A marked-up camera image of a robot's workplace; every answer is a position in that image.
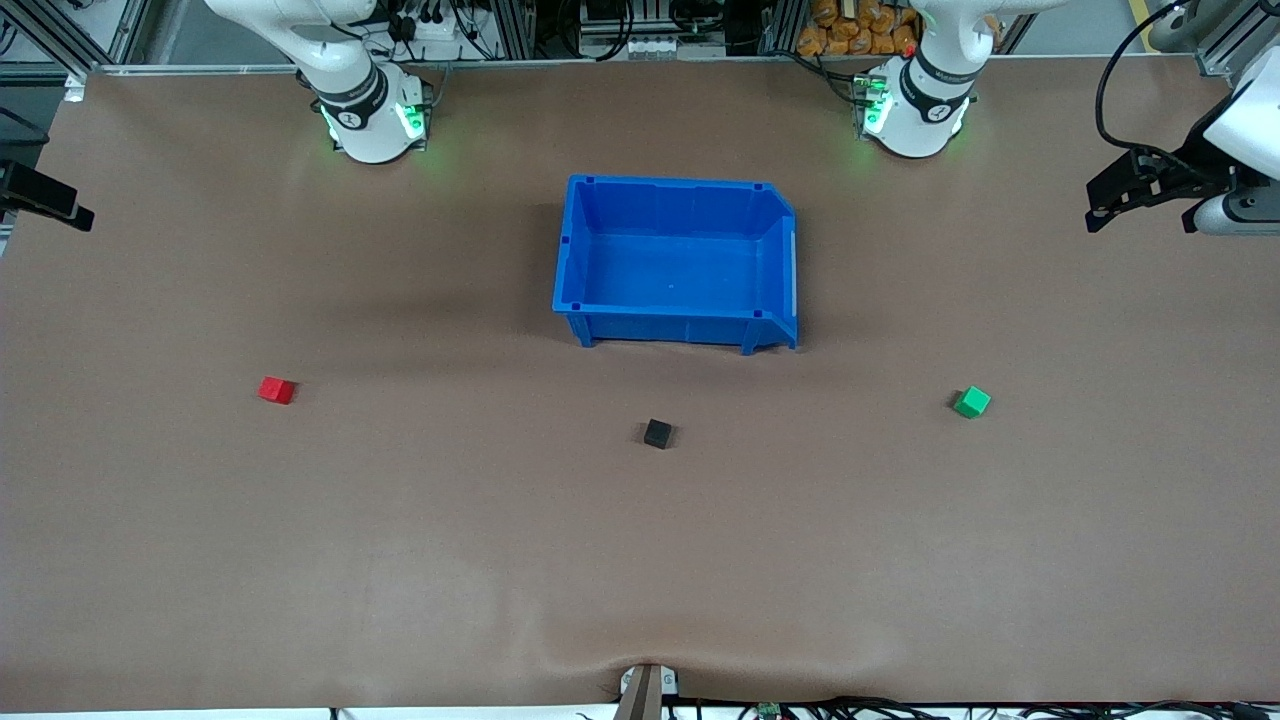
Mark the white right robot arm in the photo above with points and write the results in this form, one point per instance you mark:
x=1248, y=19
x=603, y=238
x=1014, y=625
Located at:
x=360, y=110

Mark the blue plastic storage bin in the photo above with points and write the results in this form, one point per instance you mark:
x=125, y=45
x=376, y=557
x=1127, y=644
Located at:
x=680, y=270

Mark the bag of orange snacks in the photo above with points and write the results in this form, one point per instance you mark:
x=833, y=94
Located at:
x=850, y=30

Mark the background control equipment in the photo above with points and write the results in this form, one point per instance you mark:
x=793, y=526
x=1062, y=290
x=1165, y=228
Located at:
x=650, y=45

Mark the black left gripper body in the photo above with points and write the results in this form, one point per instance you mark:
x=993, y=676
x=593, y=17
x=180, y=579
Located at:
x=1192, y=161

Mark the grey edge clamp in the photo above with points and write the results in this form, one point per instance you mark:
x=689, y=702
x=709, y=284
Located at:
x=645, y=690

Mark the aluminium post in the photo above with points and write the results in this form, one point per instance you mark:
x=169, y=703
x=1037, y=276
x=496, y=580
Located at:
x=515, y=25
x=780, y=25

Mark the white power strip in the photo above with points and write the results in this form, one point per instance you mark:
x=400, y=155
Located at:
x=450, y=35

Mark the red cube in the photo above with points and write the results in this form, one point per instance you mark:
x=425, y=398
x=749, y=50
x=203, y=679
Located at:
x=275, y=390

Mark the aluminium frame profile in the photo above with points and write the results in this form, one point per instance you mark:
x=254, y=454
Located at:
x=60, y=35
x=1225, y=40

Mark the brown table cover sheet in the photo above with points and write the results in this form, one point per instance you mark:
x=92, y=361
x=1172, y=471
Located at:
x=400, y=550

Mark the white corner bracket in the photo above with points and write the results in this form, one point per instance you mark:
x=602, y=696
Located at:
x=74, y=87

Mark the black cube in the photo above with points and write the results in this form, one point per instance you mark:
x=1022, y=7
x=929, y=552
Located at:
x=657, y=434

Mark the green cube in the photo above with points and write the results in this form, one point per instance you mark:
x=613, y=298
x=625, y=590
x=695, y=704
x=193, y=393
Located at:
x=971, y=403

